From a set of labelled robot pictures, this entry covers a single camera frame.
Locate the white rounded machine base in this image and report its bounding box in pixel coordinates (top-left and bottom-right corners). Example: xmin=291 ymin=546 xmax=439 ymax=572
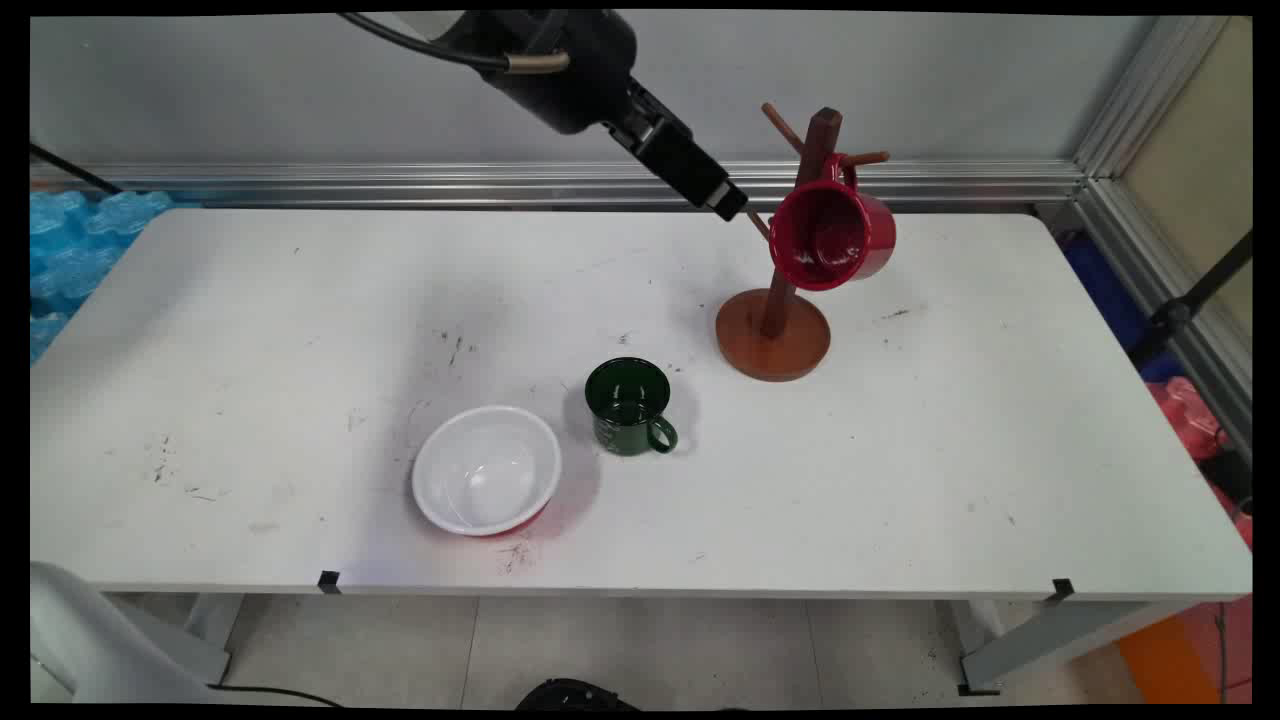
xmin=30 ymin=560 xmax=231 ymax=706

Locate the long aluminium frame rail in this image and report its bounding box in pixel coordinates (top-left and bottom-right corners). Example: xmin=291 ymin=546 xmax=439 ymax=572
xmin=30 ymin=158 xmax=1086 ymax=213

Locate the black floor cable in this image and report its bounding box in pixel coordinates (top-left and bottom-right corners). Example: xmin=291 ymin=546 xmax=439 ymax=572
xmin=208 ymin=683 xmax=346 ymax=709

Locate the blue plastic item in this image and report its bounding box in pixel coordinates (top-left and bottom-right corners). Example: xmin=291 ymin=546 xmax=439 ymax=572
xmin=1060 ymin=235 xmax=1186 ymax=386

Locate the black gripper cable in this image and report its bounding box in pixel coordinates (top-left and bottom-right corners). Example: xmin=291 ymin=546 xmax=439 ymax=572
xmin=335 ymin=12 xmax=571 ymax=77

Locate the black tripod stand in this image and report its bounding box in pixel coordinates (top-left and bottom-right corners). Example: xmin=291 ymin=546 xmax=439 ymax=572
xmin=1128 ymin=230 xmax=1253 ymax=371

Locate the grey table leg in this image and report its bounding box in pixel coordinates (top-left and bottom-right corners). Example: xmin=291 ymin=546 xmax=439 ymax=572
xmin=935 ymin=598 xmax=1201 ymax=698
xmin=105 ymin=593 xmax=246 ymax=686

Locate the red ceramic mug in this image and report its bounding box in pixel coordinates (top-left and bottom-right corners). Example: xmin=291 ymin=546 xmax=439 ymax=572
xmin=768 ymin=152 xmax=898 ymax=293

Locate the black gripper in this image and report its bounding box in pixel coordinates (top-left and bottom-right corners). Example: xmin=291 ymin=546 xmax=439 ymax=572
xmin=438 ymin=10 xmax=749 ymax=223

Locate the dark green mug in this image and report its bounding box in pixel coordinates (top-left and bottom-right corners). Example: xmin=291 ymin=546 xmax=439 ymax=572
xmin=584 ymin=357 xmax=680 ymax=458

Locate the black round floor object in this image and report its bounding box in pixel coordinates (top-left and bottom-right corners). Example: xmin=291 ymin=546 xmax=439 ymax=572
xmin=515 ymin=678 xmax=641 ymax=711

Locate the orange floor item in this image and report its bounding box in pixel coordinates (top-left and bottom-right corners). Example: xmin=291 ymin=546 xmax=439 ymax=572
xmin=1115 ymin=600 xmax=1253 ymax=706

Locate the aluminium frame post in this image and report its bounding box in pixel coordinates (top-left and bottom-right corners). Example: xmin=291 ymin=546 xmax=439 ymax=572
xmin=1035 ymin=15 xmax=1253 ymax=461

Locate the white bowl with red outside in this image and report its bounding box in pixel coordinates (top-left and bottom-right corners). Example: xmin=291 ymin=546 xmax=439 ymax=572
xmin=411 ymin=404 xmax=563 ymax=538

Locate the blue bubble wrap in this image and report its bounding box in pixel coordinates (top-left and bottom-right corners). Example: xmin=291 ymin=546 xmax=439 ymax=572
xmin=30 ymin=190 xmax=176 ymax=366

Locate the pink plastic bag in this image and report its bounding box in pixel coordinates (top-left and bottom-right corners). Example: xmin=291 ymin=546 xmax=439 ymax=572
xmin=1145 ymin=377 xmax=1253 ymax=546

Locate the brown wooden mug tree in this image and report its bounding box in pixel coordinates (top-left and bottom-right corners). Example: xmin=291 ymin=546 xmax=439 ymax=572
xmin=715 ymin=103 xmax=891 ymax=383

